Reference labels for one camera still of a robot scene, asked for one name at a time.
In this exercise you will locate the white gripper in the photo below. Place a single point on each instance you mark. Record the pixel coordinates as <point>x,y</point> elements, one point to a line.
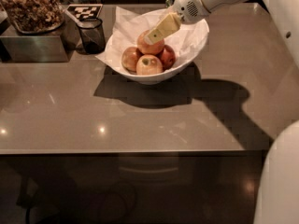
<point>188,6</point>

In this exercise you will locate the front yellow-red apple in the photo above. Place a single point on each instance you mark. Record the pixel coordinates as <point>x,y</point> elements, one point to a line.
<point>149,65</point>

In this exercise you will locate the white slanted bowl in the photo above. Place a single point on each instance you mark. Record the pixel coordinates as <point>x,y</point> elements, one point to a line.
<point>154,79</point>

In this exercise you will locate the glass jar of snacks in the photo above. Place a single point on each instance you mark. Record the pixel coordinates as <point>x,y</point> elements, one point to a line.
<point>34,16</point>

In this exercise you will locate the steel counter box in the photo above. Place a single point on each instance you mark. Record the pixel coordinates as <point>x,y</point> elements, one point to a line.
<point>53,47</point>

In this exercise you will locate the black mesh cup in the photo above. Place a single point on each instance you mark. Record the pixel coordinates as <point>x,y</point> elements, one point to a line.
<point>92,35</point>

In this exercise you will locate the black white marker tag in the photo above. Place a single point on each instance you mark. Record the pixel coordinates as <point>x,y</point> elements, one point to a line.
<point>85,11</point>

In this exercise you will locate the red apple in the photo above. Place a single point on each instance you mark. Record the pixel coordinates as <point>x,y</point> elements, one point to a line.
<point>130,58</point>
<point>167,56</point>
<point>146,48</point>

